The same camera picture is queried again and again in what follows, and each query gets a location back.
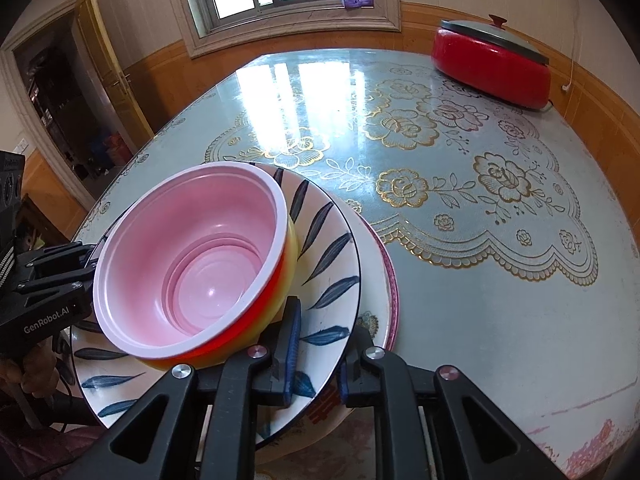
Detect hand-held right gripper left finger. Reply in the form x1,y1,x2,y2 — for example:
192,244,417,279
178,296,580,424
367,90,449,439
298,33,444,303
75,296,303,480

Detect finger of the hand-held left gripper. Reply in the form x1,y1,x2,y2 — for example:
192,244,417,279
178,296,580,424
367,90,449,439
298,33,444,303
15,260,98,307
25,241,98,273

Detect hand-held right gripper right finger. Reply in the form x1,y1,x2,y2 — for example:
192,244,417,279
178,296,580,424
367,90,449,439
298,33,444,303
337,325,568,480

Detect scalloped white plate red characters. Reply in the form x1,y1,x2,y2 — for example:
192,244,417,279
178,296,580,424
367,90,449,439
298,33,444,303
257,380,351,463

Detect pink-rimmed floral plate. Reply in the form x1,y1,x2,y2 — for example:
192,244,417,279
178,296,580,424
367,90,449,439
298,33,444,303
350,212,401,353

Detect blue striped ceramic bowl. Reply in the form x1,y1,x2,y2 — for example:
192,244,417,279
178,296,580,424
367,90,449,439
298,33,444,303
70,162,362,451

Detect yellow plastic bowl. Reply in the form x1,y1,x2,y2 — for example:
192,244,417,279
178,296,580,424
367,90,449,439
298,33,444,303
135,212,299,372

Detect red plastic bowl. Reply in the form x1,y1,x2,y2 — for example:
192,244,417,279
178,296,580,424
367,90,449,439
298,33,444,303
93,162,292,361

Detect person's left hand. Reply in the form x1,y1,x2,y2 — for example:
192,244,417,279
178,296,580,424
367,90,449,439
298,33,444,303
0,341,58,401

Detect dark red cloth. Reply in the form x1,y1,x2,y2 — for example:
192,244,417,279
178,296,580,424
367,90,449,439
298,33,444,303
0,425,101,480

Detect yellow wooden door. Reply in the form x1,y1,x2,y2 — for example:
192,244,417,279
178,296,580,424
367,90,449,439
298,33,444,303
72,0,156,161

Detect red electric pot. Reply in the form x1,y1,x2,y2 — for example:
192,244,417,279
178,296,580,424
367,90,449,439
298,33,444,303
432,27,552,111

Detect grey pot lid red knob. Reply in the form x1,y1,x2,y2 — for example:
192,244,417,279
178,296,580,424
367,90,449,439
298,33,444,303
440,15,551,67

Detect white wall cable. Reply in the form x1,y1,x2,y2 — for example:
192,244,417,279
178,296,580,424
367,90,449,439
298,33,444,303
561,0,578,95

